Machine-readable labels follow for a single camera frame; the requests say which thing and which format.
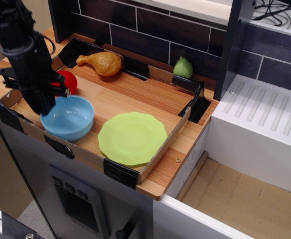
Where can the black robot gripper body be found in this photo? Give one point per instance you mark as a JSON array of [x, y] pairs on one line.
[[31, 68]]

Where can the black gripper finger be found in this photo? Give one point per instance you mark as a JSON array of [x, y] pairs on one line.
[[47, 102], [35, 100]]

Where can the light blue plastic bowl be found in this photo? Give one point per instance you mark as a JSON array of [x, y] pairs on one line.
[[70, 119]]

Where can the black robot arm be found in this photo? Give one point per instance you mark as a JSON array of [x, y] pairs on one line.
[[16, 24]]

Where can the green plastic plate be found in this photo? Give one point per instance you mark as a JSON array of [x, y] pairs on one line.
[[131, 139]]

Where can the red toy apple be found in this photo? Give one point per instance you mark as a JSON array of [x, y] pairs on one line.
[[70, 81]]

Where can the toy chicken drumstick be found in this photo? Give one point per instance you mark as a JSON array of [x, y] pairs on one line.
[[105, 63]]

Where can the cardboard tray with black tape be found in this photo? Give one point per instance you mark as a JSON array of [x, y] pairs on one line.
[[158, 96]]

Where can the toy oven door panel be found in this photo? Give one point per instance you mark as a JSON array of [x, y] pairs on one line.
[[82, 206]]

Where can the green toy pear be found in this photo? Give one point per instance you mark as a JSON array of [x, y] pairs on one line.
[[183, 68]]

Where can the white toy sink unit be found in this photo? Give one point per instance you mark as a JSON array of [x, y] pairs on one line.
[[236, 181]]

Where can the dark grey left post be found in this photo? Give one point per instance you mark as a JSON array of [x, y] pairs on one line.
[[61, 16]]

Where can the dark grey vertical post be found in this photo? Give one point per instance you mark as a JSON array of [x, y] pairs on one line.
[[240, 16]]

